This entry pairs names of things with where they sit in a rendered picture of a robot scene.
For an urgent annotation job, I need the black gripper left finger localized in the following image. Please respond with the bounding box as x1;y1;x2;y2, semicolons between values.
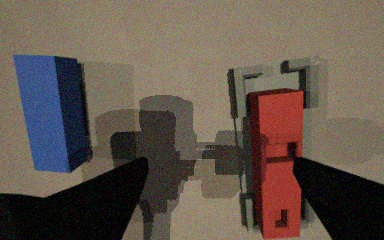
0;157;149;240

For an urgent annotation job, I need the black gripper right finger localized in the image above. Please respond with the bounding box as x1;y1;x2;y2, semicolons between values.
292;157;384;240

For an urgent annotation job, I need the blue rectangular block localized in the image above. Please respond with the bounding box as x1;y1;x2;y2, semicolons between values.
13;54;88;173

